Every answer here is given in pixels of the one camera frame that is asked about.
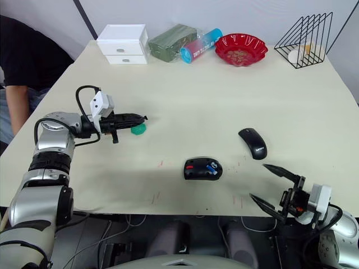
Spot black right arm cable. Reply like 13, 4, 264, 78
304, 203, 344, 253

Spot red scalloped plastic bowl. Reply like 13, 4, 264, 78
214, 33, 269, 68

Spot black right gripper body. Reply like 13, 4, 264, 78
280, 175, 312, 219

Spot grey rounded cylinder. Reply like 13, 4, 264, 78
224, 221, 259, 267
145, 220, 191, 257

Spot person in black shirt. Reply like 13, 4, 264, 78
0, 15, 75, 146

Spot black mouse base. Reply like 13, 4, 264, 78
183, 156, 224, 182

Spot blue pink cylindrical can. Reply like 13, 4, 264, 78
179, 27, 224, 64

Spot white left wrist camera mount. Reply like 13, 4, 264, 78
89, 90, 115, 132

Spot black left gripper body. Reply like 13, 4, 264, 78
99, 113, 122, 145

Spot brown snack pile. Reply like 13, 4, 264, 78
225, 49, 252, 64

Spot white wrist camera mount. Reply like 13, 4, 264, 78
89, 90, 115, 132
301, 183, 333, 225

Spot white two-drawer box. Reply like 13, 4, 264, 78
96, 24, 149, 66

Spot white orange small container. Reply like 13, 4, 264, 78
300, 40, 316, 61

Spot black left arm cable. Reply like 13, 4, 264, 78
34, 85, 102, 148

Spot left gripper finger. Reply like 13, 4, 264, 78
120, 120, 144, 131
118, 113, 148, 122

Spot black mouse cover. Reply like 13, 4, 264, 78
238, 127, 268, 161

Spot black wire file rack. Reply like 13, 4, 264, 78
273, 11, 334, 69

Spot small green lump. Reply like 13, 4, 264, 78
131, 123, 148, 137

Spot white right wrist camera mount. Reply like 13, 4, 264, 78
301, 183, 333, 225

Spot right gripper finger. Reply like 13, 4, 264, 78
263, 164, 299, 184
249, 193, 287, 224

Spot grey robot torso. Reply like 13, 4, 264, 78
105, 252, 253, 269

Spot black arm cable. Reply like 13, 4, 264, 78
34, 85, 102, 148
304, 203, 344, 253

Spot green pack in clear wrap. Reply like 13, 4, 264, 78
148, 24, 199, 63

